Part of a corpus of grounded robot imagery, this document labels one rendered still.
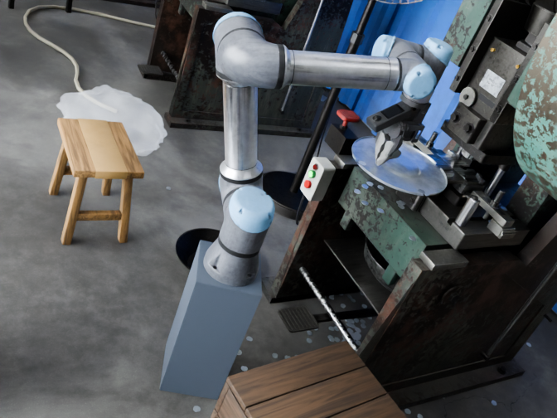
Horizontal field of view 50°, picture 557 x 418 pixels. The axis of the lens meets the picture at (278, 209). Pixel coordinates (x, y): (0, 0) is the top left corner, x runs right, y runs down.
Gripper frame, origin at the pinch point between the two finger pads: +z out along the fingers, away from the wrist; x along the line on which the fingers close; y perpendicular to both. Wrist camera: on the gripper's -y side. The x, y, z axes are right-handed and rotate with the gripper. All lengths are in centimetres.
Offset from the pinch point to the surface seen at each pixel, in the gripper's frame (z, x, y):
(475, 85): -23.6, 4.6, 28.0
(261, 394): 45, -36, -39
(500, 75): -30.0, -1.0, 28.0
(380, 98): 57, 159, 148
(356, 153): 1.7, 6.5, -2.1
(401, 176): 1.3, -5.4, 5.8
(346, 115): 3.4, 31.4, 11.1
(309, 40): 23, 150, 73
